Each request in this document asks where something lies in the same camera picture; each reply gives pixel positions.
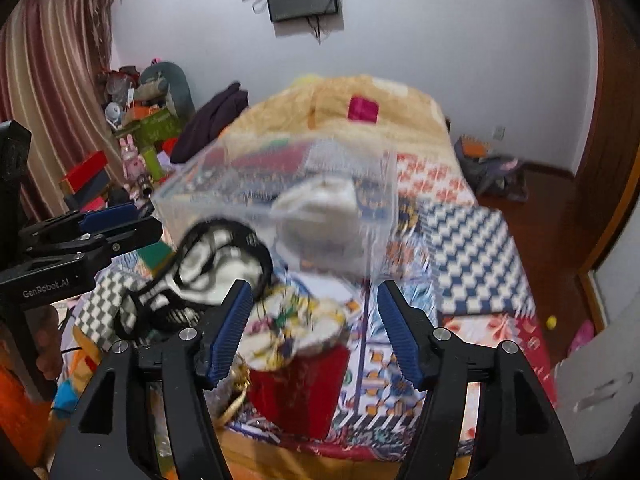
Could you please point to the grey green plush toy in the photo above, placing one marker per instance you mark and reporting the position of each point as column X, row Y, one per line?
column 166, row 80

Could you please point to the green cardboard box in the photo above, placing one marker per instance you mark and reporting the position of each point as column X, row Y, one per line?
column 158, row 127

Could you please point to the beige fluffy blanket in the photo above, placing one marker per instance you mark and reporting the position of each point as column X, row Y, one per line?
column 362, row 109

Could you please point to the patchwork patterned tablecloth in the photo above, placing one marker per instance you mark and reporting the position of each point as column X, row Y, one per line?
column 455, row 260

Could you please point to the red gift box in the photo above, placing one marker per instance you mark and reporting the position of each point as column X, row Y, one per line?
column 83, row 173

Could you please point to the white cabinet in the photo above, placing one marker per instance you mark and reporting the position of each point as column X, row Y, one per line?
column 598, row 387

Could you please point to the floral patterned pouch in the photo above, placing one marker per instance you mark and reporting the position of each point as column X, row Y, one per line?
column 288, row 324

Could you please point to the dark purple jacket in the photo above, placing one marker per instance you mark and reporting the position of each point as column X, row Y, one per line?
column 209, row 122

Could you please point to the pink bunny plush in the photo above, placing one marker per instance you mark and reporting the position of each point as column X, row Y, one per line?
column 133, row 165

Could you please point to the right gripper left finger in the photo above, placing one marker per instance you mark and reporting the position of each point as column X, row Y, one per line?
column 110, row 434

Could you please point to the striped pink brown curtain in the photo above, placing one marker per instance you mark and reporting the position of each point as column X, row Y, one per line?
column 54, row 56

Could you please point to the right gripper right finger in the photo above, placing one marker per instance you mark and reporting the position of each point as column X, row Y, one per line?
column 518, row 435

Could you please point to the red felt pouch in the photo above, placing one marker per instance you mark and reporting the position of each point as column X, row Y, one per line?
column 301, row 398

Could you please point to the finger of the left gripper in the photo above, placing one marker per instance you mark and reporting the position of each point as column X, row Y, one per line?
column 125, row 239
column 75, row 224

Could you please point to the person left hand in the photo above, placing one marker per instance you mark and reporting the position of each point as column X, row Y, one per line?
column 48, row 342

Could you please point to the white drawstring pouch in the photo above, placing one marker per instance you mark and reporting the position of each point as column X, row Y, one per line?
column 319, row 218

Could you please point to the clear plastic storage box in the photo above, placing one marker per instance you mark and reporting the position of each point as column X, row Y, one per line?
column 241, row 184

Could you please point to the white bag with black straps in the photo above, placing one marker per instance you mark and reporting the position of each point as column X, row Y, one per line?
column 210, row 258

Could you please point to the grey backpack on floor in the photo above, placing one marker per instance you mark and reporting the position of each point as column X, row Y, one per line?
column 490, row 173

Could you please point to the yellow ball on floor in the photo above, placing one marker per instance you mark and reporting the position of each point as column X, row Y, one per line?
column 551, row 322

